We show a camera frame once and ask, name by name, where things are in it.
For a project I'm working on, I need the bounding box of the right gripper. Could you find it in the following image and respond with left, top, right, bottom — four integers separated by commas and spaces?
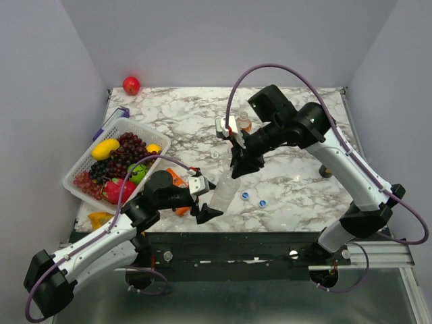
229, 120, 284, 178

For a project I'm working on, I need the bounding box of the clear bottle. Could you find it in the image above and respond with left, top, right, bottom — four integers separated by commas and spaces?
222, 148, 232, 171
209, 169, 241, 213

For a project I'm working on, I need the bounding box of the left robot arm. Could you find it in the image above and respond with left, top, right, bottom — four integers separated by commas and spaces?
24, 170, 223, 323

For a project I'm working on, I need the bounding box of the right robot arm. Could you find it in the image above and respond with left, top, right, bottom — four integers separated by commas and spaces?
221, 84, 406, 265

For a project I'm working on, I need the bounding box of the orange juice bottle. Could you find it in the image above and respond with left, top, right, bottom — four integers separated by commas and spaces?
236, 111, 252, 132

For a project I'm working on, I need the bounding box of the orange snack box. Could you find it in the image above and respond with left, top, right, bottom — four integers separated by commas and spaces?
166, 168, 190, 217

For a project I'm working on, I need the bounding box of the green toy fruit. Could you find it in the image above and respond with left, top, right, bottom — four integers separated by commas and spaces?
128, 163, 149, 185

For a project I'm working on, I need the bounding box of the yellow lemon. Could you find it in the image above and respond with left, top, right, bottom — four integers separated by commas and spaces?
146, 143, 161, 153

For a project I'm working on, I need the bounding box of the black can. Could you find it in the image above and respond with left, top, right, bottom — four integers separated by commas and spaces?
319, 165, 333, 178

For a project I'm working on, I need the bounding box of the white plastic basket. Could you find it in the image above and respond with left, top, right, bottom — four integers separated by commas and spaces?
63, 117, 171, 215

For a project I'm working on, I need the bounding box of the dark purple grape bunch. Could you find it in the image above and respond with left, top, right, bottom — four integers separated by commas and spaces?
107, 132, 157, 179

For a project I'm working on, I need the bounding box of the yellow snack bag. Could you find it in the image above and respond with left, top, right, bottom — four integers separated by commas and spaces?
88, 212, 113, 231

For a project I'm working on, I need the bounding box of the black blue grape bunch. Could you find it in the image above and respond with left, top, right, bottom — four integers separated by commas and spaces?
89, 159, 110, 180

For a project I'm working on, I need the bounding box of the yellow mango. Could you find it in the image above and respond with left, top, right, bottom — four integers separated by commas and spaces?
91, 138, 120, 161

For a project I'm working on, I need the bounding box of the purple white box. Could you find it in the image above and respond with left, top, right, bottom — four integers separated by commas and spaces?
92, 106, 130, 142

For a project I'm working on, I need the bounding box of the light red grape bunch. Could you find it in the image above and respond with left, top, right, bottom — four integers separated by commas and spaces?
73, 171, 103, 200

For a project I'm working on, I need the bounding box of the red apple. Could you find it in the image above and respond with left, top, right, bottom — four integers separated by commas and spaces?
122, 76, 140, 96

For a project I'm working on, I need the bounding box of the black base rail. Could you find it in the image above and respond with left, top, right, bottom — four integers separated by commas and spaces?
113, 231, 352, 283

